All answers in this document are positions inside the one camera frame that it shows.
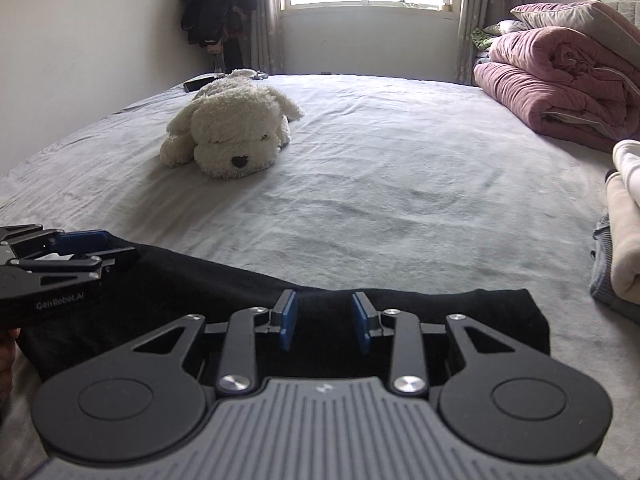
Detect small clothes pile by curtain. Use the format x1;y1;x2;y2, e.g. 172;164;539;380
470;20;528;63

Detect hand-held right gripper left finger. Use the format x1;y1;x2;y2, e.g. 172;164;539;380
132;289;300;395

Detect person's left hand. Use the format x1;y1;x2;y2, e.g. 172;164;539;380
0;327;22;411

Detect white plush dog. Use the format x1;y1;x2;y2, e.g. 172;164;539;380
160;69;305;180

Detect black tablet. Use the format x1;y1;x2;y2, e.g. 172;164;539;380
182;74;221;93

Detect pink folded quilt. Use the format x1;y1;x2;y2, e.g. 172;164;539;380
472;27;640;153

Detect bed with grey sheet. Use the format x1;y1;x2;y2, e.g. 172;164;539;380
0;72;640;480

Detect white folded garment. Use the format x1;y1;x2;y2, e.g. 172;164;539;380
612;139;640;206

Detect grey pillow with pink edge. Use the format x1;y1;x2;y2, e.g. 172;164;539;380
510;0;640;68

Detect black t-shirt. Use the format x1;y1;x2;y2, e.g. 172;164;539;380
17;240;551;391

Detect dark hanging clothes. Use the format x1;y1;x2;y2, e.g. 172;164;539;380
179;0;257;73

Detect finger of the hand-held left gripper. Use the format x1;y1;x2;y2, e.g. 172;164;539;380
7;255;104;282
0;224;114;262

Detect grey folded garment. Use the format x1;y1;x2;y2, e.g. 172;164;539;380
590;212;640;311

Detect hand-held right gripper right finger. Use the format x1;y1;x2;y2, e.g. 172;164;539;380
351;291;521;395

